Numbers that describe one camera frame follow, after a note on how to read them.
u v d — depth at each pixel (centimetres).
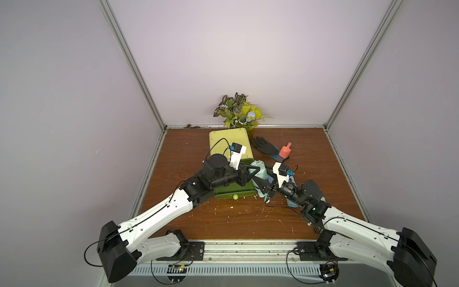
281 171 57
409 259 39
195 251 73
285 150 107
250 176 64
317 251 65
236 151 60
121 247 38
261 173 66
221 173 54
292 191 61
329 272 70
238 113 100
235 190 81
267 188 60
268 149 104
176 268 71
